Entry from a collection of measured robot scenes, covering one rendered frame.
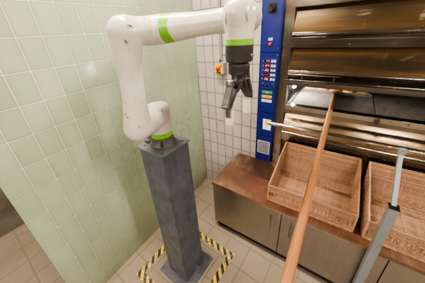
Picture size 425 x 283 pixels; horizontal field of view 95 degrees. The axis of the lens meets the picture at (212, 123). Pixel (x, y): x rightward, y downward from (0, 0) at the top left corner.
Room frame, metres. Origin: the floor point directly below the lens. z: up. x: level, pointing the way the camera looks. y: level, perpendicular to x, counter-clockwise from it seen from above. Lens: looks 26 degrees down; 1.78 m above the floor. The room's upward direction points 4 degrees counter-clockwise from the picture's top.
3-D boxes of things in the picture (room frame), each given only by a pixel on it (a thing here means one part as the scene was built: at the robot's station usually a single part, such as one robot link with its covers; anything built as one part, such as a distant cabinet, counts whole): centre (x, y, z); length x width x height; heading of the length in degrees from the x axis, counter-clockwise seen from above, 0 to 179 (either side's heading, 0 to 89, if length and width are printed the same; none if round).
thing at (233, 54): (0.70, -0.10, 1.70); 0.12 x 0.09 x 0.06; 53
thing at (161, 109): (0.98, 0.30, 1.36); 0.16 x 0.13 x 0.19; 159
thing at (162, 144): (1.03, 0.34, 1.23); 0.26 x 0.15 x 0.06; 53
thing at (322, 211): (1.14, -0.74, 0.72); 0.56 x 0.49 x 0.28; 56
